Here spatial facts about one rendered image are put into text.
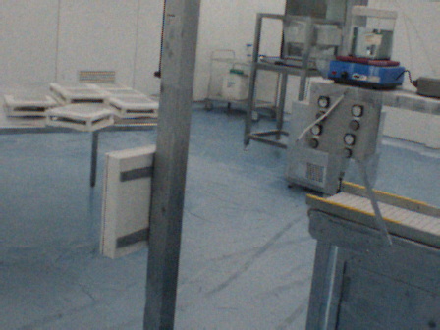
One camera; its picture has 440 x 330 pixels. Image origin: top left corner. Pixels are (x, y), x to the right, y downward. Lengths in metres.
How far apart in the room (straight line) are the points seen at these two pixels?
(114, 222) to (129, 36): 6.30
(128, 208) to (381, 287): 0.96
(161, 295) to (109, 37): 6.10
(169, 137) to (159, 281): 0.38
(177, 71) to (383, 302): 1.10
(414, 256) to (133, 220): 0.90
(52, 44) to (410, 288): 5.70
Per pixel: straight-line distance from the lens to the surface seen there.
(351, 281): 2.04
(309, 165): 4.74
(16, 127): 2.80
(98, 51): 7.34
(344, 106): 1.82
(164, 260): 1.47
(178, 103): 1.35
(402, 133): 7.42
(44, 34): 6.93
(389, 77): 1.86
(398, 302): 1.99
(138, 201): 1.43
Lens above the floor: 1.42
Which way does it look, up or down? 10 degrees down
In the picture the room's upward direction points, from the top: 6 degrees clockwise
